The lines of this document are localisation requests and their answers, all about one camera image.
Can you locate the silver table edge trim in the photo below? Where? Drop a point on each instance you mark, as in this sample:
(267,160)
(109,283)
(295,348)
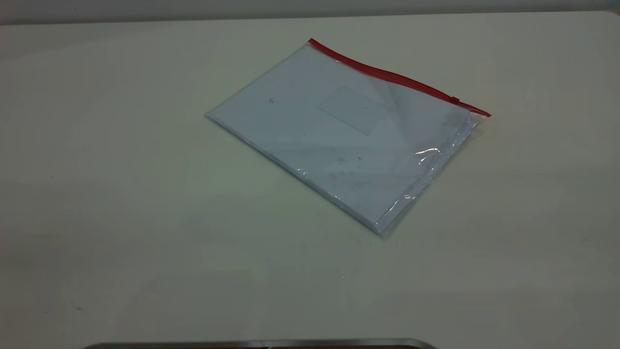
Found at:
(261,344)

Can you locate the clear zip bag red zipper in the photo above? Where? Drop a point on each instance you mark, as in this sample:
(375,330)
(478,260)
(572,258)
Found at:
(339,145)

